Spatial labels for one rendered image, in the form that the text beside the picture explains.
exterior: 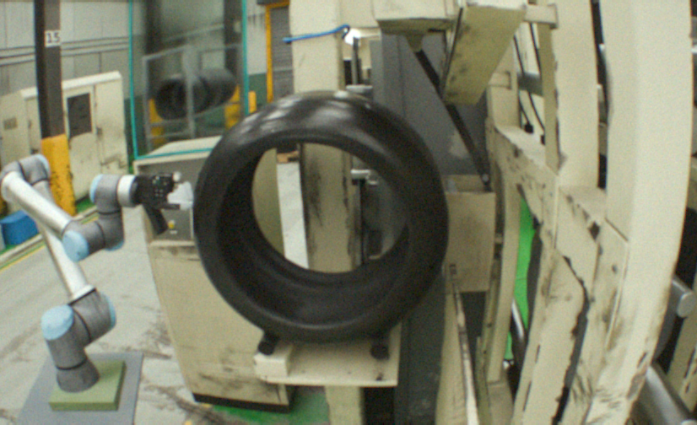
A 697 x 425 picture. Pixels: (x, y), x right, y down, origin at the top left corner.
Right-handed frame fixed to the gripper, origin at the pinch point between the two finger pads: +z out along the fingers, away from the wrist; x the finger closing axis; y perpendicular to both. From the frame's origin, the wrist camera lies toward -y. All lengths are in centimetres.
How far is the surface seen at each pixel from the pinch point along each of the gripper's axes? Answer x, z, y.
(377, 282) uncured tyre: 15, 46, -22
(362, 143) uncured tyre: -12.5, 41.3, 19.8
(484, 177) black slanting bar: 19, 72, 9
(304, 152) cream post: 25.3, 23.4, 9.1
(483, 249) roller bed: 18, 75, -12
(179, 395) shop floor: 66, -52, -132
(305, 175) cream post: 25.3, 24.2, 2.6
